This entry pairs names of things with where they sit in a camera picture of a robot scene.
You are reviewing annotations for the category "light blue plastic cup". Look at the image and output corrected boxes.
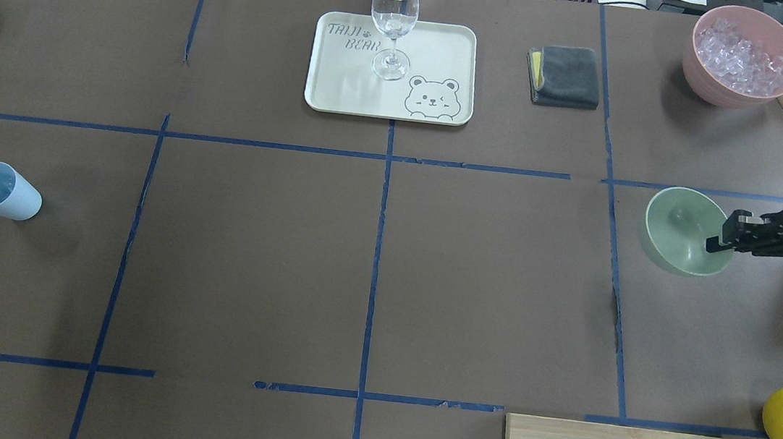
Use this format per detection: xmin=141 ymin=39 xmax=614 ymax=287
xmin=0 ymin=162 xmax=42 ymax=221

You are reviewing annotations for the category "green bowl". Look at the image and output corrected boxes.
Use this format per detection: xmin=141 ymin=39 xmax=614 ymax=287
xmin=639 ymin=187 xmax=734 ymax=278

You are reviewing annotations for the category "pink bowl with ice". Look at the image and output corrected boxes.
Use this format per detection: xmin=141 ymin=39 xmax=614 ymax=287
xmin=682 ymin=4 xmax=783 ymax=109

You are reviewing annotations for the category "grey folded cloth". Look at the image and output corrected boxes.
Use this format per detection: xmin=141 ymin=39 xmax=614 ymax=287
xmin=527 ymin=45 xmax=600 ymax=111

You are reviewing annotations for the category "cream bear tray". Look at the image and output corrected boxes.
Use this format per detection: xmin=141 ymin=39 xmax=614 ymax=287
xmin=304 ymin=12 xmax=477 ymax=127

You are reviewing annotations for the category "clear wine glass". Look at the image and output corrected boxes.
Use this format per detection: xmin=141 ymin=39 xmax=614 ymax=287
xmin=371 ymin=0 xmax=420 ymax=81

